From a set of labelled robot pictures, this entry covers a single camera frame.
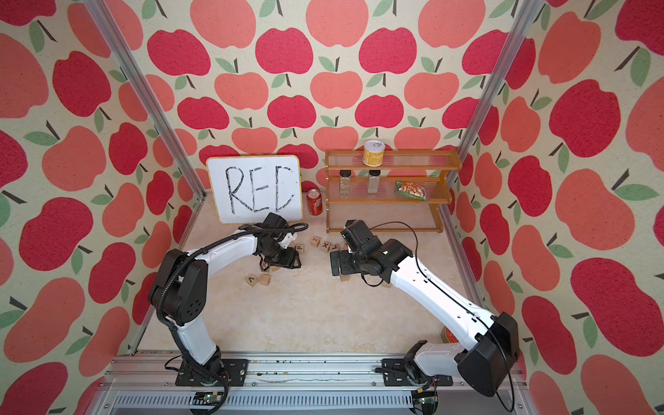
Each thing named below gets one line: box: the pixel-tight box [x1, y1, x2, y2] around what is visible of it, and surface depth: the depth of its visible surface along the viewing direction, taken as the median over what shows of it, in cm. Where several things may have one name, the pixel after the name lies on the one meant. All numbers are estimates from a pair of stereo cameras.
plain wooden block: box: [258, 273, 273, 287], surface depth 95 cm
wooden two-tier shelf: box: [324, 148, 463, 234], surface depth 105 cm
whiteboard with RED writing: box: [206, 154, 304, 225], surface depth 100 cm
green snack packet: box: [394, 180, 428, 202], surface depth 97 cm
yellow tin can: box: [362, 140, 386, 167], surface depth 90 cm
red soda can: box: [306, 188, 324, 217], surface depth 109 cm
